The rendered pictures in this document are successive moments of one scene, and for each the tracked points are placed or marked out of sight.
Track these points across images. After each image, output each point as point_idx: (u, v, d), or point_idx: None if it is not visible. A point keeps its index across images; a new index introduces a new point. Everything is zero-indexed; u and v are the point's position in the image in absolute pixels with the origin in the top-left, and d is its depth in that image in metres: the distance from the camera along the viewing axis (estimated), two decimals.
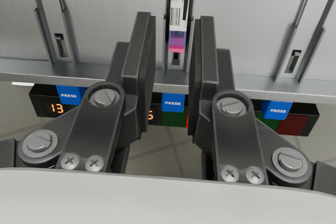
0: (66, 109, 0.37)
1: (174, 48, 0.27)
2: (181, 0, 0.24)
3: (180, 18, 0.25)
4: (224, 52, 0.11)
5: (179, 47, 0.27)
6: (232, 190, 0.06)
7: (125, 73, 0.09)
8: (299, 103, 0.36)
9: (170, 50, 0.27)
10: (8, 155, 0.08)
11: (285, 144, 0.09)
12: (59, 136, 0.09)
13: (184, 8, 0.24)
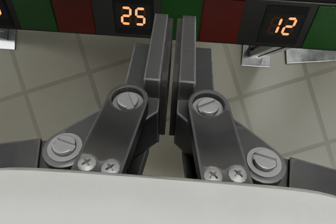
0: (6, 9, 0.23)
1: None
2: None
3: None
4: (205, 51, 0.11)
5: None
6: (232, 190, 0.06)
7: (148, 76, 0.09)
8: None
9: None
10: (33, 156, 0.08)
11: (260, 144, 0.09)
12: (83, 139, 0.08)
13: None
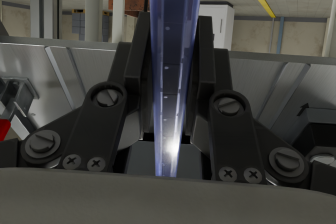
0: None
1: None
2: None
3: None
4: (222, 52, 0.11)
5: None
6: (232, 190, 0.06)
7: (128, 73, 0.09)
8: None
9: None
10: (11, 155, 0.08)
11: (282, 144, 0.09)
12: (62, 136, 0.09)
13: None
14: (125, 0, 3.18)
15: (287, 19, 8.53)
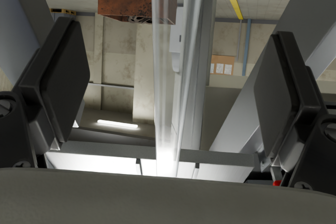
0: None
1: None
2: None
3: None
4: (304, 69, 0.11)
5: None
6: (232, 190, 0.06)
7: (24, 83, 0.09)
8: None
9: None
10: None
11: None
12: None
13: None
14: (116, 5, 3.14)
15: (254, 21, 8.92)
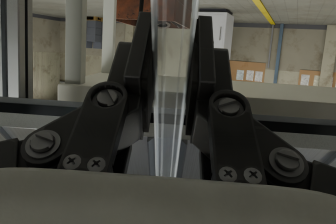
0: None
1: None
2: None
3: None
4: (222, 52, 0.11)
5: None
6: (232, 190, 0.06)
7: (128, 73, 0.09)
8: None
9: None
10: (11, 155, 0.08)
11: (282, 144, 0.09)
12: (62, 136, 0.09)
13: None
14: (122, 9, 3.09)
15: (287, 26, 8.47)
